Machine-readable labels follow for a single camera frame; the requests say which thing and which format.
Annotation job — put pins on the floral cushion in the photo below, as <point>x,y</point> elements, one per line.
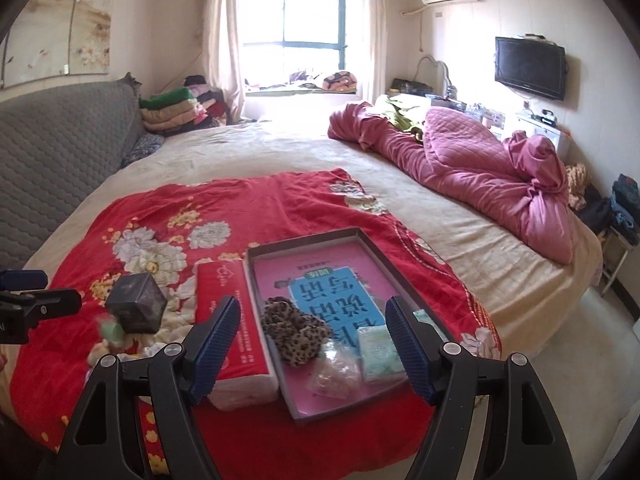
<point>340,81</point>

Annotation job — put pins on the beige bed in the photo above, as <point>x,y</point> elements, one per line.
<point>280,145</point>

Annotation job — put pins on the black device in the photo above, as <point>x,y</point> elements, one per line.
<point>407,87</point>

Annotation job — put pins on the window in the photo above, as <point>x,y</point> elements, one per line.
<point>310,10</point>

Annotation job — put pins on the leopard print scrunchie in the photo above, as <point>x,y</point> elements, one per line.
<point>295,332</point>

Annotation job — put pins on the dark blue patterned pillow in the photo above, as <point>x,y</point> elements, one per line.
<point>142,149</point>

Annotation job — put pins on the red tissue pack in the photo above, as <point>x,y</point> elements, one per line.
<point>255,355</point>

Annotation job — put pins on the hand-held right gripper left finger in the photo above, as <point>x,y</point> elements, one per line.
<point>215,350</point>

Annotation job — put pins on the white stool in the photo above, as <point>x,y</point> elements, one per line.
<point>612,260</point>

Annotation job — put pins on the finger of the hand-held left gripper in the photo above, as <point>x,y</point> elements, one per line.
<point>25,279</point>
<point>50,305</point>

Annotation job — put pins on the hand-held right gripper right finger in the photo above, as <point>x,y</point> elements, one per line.
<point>407,355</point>

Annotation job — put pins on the floral wall painting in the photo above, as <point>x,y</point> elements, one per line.
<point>50,25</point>

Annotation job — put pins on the black wall television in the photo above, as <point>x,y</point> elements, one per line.
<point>530,67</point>

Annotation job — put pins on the tan patterned cloth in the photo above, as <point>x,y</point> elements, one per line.
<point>577,185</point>

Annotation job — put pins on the pink quilt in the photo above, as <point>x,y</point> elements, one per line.
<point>475,175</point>

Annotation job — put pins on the white pale green pad packet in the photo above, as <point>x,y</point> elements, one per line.
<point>424,319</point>

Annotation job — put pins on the grey quilted headboard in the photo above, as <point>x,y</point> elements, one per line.
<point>60,160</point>

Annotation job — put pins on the dark shallow box pink bottom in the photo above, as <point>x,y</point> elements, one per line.
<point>300,280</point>

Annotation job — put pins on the pile of dark clothes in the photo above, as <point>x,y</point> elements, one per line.
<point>625,200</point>

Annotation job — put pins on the dark cube box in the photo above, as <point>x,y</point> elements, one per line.
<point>135,305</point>

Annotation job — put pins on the beige curtain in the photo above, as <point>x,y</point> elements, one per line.
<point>222,35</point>
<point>372,35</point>

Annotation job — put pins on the white teal pad packet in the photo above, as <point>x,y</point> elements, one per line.
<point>380,355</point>

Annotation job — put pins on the white cabinet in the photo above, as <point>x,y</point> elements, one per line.
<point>545,135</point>

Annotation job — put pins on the mint green soft item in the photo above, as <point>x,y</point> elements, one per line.
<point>111,331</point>

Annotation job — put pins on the clear plastic bag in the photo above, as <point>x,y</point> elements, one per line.
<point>335,372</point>

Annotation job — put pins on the green cloth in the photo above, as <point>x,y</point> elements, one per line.
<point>400,115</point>

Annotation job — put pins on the stack of folded clothes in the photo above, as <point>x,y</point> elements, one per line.
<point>170,110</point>

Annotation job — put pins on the red floral blanket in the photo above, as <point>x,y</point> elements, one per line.
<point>150,210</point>

